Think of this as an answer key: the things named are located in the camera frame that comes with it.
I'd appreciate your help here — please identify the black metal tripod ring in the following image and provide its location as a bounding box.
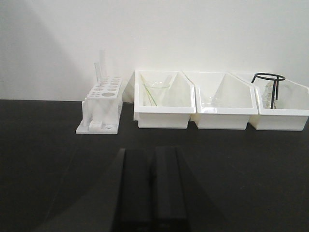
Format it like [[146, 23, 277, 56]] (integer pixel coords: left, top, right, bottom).
[[251, 72, 286, 109]]

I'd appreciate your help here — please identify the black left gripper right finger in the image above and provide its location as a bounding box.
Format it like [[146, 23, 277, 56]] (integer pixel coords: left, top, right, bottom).
[[152, 146, 190, 232]]

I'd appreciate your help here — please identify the white test tube rack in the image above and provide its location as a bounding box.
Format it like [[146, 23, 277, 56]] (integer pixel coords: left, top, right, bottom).
[[76, 76, 123, 135]]

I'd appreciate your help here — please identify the glass funnel with stirring rod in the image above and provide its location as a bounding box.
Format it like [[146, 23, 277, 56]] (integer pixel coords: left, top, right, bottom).
[[141, 75, 172, 106]]

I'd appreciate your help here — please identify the white bin left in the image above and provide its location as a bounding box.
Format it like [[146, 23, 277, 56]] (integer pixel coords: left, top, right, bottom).
[[131, 70, 197, 129]]

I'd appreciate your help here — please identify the white bin middle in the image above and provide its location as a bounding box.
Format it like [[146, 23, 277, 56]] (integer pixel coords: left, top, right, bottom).
[[183, 71, 258, 130]]

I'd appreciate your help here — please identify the short clear test tube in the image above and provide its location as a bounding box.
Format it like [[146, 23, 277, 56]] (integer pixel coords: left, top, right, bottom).
[[94, 62, 101, 84]]

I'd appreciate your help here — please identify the tall clear test tube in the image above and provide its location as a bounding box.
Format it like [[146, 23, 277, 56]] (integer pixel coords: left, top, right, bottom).
[[99, 50, 107, 82]]

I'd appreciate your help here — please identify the white bin right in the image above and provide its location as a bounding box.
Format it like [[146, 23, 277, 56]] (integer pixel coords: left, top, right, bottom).
[[233, 72, 309, 131]]

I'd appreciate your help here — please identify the white bin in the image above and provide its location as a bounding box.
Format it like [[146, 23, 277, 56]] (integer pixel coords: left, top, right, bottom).
[[131, 70, 197, 129], [233, 72, 309, 131], [183, 71, 258, 130]]

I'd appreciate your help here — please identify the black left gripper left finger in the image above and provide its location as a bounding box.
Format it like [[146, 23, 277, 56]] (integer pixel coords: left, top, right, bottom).
[[112, 149, 152, 232]]

